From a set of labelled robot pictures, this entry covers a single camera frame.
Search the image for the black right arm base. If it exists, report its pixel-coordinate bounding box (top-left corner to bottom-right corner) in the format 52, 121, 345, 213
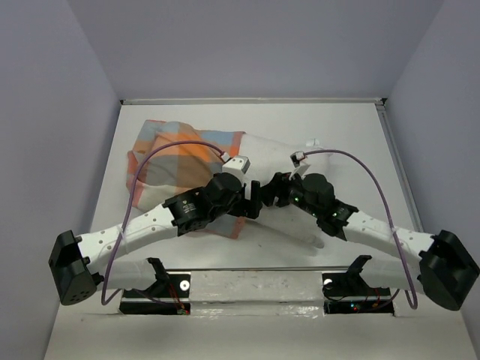
322, 255, 395, 315

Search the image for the aluminium table edge rail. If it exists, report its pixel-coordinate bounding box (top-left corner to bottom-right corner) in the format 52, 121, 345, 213
120, 97, 384, 106

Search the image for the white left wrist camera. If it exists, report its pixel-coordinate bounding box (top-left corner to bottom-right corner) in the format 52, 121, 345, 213
221, 155, 251, 184

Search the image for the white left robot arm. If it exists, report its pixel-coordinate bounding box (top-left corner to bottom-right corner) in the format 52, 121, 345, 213
48, 173, 262, 306

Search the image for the white pillow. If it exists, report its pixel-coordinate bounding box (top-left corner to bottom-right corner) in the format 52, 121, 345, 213
209, 130, 338, 250

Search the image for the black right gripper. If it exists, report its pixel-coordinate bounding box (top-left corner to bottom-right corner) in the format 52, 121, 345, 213
259, 169, 320, 218

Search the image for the colourful checked pillowcase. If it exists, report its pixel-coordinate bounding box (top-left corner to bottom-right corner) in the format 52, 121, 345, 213
124, 118, 248, 240

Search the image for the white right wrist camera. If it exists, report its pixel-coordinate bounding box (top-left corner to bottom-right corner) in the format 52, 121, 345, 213
289, 151, 310, 180

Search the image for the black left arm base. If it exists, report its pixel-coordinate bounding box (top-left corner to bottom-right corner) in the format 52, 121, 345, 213
118, 258, 191, 316

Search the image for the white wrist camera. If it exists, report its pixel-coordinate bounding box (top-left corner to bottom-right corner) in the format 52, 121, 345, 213
289, 151, 310, 180
221, 155, 251, 184

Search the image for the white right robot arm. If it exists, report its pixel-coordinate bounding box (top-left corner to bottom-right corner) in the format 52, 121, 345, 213
260, 172, 479, 311

